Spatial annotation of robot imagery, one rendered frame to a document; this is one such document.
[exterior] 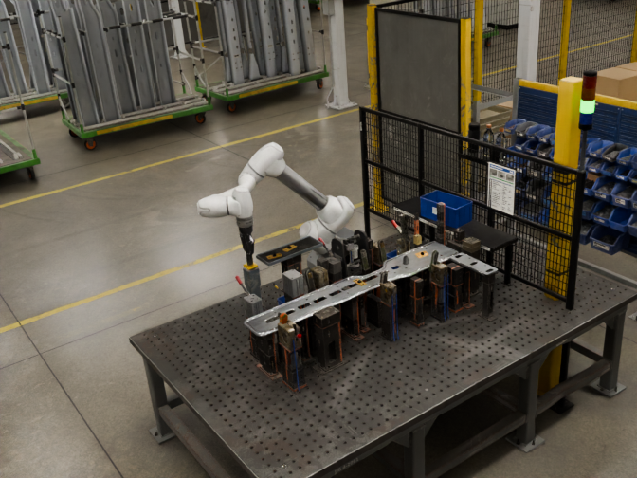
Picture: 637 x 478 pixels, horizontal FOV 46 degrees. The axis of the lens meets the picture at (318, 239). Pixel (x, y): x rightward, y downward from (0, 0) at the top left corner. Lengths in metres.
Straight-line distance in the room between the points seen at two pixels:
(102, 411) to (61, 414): 0.27
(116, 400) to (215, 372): 1.32
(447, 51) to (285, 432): 3.69
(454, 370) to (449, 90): 3.00
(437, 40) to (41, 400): 4.07
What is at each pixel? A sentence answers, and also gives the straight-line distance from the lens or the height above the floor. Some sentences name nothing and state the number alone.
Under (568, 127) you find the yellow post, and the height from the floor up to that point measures 1.76.
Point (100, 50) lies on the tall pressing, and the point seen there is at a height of 1.23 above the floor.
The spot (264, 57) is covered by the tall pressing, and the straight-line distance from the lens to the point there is 12.02.
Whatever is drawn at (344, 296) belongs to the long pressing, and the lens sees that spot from 4.02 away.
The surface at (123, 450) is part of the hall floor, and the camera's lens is 4.84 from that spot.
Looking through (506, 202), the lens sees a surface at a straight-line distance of 4.57.
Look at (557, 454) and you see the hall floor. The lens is 4.60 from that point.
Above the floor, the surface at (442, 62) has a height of 1.62.
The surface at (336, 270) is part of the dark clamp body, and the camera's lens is 4.22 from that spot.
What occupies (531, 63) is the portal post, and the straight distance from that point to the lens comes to 8.45.
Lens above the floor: 3.02
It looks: 26 degrees down
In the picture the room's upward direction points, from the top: 4 degrees counter-clockwise
